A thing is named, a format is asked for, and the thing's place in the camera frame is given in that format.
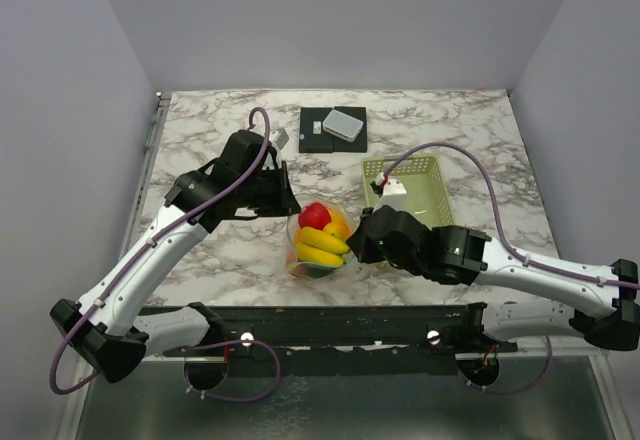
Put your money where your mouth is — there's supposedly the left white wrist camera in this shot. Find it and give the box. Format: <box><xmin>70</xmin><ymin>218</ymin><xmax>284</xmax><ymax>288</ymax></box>
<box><xmin>269</xmin><ymin>129</ymin><xmax>289</xmax><ymax>150</ymax></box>

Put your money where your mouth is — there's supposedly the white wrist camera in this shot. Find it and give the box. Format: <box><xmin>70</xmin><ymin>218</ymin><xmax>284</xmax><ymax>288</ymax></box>
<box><xmin>269</xmin><ymin>129</ymin><xmax>289</xmax><ymax>150</ymax></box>
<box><xmin>371</xmin><ymin>172</ymin><xmax>408</xmax><ymax>211</ymax></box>

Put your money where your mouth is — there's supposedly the clear zip top bag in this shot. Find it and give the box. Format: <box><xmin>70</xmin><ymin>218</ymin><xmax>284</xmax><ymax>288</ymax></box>
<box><xmin>284</xmin><ymin>196</ymin><xmax>355</xmax><ymax>280</ymax></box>

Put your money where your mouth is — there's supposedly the pale green plastic basket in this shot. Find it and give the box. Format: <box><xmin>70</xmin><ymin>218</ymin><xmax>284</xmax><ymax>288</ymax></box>
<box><xmin>361</xmin><ymin>154</ymin><xmax>456</xmax><ymax>228</ymax></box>

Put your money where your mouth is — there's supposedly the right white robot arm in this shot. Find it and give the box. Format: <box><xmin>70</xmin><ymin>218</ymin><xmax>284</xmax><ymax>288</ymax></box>
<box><xmin>347</xmin><ymin>205</ymin><xmax>639</xmax><ymax>351</ymax></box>

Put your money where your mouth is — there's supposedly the yellow orange mango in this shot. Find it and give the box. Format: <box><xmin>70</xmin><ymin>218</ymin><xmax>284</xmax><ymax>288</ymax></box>
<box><xmin>323</xmin><ymin>210</ymin><xmax>351</xmax><ymax>241</ymax></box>

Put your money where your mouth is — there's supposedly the red apple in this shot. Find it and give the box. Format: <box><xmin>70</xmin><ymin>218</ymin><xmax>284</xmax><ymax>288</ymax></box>
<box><xmin>298</xmin><ymin>202</ymin><xmax>332</xmax><ymax>230</ymax></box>

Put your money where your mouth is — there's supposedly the black flat box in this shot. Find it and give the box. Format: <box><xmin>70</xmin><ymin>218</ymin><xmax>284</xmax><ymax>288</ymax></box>
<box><xmin>298</xmin><ymin>106</ymin><xmax>368</xmax><ymax>154</ymax></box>

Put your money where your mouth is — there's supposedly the black metal base rail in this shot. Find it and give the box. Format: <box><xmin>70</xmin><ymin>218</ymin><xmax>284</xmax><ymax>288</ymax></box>
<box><xmin>119</xmin><ymin>303</ymin><xmax>591</xmax><ymax>379</ymax></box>

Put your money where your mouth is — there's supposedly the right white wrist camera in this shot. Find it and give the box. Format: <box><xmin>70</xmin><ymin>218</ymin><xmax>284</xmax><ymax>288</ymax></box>
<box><xmin>371</xmin><ymin>172</ymin><xmax>408</xmax><ymax>211</ymax></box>

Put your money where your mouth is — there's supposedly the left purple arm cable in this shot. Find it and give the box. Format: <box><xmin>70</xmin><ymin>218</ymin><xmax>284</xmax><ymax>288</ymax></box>
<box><xmin>49</xmin><ymin>107</ymin><xmax>274</xmax><ymax>395</ymax></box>

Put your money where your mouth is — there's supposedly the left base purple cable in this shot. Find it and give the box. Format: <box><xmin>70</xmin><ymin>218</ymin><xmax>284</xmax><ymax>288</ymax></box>
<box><xmin>183</xmin><ymin>342</ymin><xmax>280</xmax><ymax>404</ymax></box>

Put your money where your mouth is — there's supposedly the yellow banana bunch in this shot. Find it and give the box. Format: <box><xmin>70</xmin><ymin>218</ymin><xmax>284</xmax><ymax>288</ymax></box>
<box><xmin>294</xmin><ymin>227</ymin><xmax>350</xmax><ymax>267</ymax></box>

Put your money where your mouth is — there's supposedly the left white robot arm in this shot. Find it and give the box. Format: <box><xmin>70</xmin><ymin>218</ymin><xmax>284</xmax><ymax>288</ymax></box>
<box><xmin>50</xmin><ymin>130</ymin><xmax>301</xmax><ymax>383</ymax></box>

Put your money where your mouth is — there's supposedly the grey white small box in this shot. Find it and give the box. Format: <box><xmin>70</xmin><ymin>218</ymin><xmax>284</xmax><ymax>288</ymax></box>
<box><xmin>322</xmin><ymin>109</ymin><xmax>364</xmax><ymax>143</ymax></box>

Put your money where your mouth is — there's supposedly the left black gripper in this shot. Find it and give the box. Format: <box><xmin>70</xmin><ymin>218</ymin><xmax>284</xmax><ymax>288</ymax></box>
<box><xmin>239</xmin><ymin>160</ymin><xmax>303</xmax><ymax>217</ymax></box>

